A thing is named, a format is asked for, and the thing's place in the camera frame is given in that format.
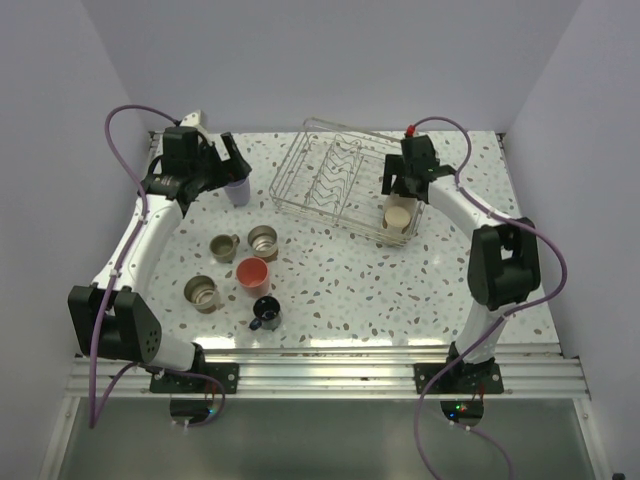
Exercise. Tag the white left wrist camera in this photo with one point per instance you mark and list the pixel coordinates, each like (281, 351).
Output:
(194, 119)

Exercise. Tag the tall beige cup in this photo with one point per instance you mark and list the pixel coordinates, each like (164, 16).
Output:
(396, 200)

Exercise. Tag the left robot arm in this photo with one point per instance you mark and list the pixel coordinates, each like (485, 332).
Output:
(110, 315)

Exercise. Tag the black mug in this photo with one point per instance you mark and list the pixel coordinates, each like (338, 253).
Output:
(267, 314)

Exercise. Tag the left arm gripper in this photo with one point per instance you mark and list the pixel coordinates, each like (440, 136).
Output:
(222, 176)

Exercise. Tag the white steel cup cork base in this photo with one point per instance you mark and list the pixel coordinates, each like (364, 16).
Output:
(396, 220)

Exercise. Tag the white steel cup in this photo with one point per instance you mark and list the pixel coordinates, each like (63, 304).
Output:
(263, 242)
(202, 293)

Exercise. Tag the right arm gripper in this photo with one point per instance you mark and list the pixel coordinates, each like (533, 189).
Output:
(394, 166)

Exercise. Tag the aluminium rail frame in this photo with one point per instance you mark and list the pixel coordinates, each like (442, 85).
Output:
(528, 371)

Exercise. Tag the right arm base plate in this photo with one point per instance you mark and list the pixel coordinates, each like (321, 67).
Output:
(462, 379)

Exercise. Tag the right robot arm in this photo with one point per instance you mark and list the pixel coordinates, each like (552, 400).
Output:
(503, 265)

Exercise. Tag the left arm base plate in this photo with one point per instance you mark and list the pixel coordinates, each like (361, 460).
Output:
(220, 376)

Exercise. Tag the small olive metal mug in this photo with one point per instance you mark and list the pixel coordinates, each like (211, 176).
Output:
(224, 247)

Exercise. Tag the coral pink cup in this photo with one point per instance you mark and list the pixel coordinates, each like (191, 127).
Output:
(253, 276)

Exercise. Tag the wire dish rack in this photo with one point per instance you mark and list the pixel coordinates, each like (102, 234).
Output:
(333, 173)

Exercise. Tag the lavender plastic cup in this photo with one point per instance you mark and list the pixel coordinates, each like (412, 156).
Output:
(238, 192)

